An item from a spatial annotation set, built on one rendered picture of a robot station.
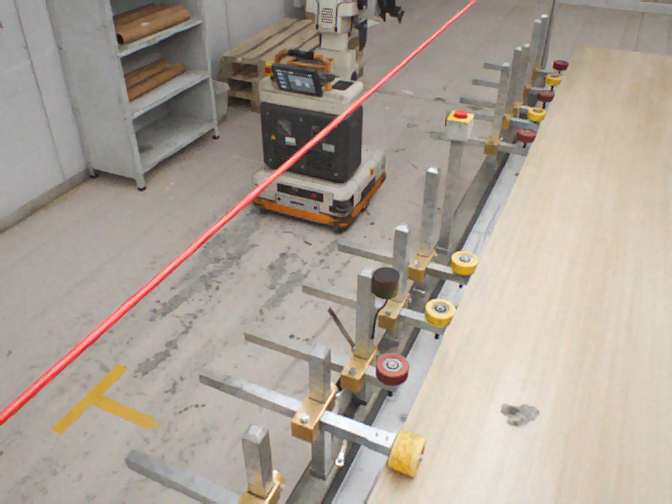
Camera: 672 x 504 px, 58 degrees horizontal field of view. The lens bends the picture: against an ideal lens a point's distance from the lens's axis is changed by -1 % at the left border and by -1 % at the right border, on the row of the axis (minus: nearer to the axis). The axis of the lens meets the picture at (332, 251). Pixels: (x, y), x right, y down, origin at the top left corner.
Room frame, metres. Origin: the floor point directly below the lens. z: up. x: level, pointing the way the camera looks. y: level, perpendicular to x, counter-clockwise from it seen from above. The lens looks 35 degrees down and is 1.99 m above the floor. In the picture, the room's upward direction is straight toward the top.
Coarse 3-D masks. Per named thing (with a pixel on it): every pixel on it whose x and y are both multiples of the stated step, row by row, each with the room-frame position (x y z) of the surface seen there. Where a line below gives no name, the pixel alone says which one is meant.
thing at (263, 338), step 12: (252, 336) 1.20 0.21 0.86; (264, 336) 1.19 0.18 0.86; (276, 336) 1.19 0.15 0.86; (276, 348) 1.17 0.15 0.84; (288, 348) 1.15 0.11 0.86; (300, 348) 1.15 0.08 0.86; (336, 360) 1.11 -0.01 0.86; (348, 360) 1.11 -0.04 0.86; (372, 372) 1.06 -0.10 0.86; (384, 384) 1.04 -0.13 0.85
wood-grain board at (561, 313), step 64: (576, 64) 3.28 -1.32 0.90; (640, 64) 3.28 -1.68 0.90; (576, 128) 2.44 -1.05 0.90; (640, 128) 2.44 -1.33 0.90; (512, 192) 1.89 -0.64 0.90; (576, 192) 1.89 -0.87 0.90; (640, 192) 1.89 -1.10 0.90; (512, 256) 1.50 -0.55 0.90; (576, 256) 1.50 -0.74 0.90; (640, 256) 1.50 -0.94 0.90; (512, 320) 1.21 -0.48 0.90; (576, 320) 1.21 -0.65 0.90; (640, 320) 1.21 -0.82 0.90; (448, 384) 0.99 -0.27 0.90; (512, 384) 0.99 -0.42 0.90; (576, 384) 0.99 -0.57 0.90; (640, 384) 0.99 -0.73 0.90; (448, 448) 0.81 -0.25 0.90; (512, 448) 0.81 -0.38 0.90; (576, 448) 0.81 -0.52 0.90; (640, 448) 0.81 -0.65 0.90
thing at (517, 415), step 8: (504, 408) 0.91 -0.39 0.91; (512, 408) 0.90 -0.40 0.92; (520, 408) 0.91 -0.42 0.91; (528, 408) 0.91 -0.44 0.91; (536, 408) 0.90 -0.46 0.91; (512, 416) 0.89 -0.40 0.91; (520, 416) 0.89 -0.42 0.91; (528, 416) 0.88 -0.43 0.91; (536, 416) 0.89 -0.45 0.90; (512, 424) 0.87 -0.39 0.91; (520, 424) 0.87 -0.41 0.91
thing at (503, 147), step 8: (432, 136) 2.54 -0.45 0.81; (440, 136) 2.53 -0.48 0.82; (472, 136) 2.50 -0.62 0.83; (472, 144) 2.47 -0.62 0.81; (480, 144) 2.45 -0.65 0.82; (504, 144) 2.42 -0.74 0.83; (512, 144) 2.42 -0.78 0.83; (512, 152) 2.39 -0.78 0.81; (520, 152) 2.38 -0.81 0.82; (528, 152) 2.39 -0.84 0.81
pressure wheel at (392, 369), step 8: (384, 360) 1.06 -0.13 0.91; (392, 360) 1.06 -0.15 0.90; (400, 360) 1.06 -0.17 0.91; (376, 368) 1.04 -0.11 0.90; (384, 368) 1.03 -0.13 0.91; (392, 368) 1.04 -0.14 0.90; (400, 368) 1.04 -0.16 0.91; (408, 368) 1.04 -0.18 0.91; (376, 376) 1.04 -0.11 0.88; (384, 376) 1.01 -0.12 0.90; (392, 376) 1.01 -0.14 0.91; (400, 376) 1.01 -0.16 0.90; (392, 384) 1.01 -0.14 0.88; (400, 384) 1.01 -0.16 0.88
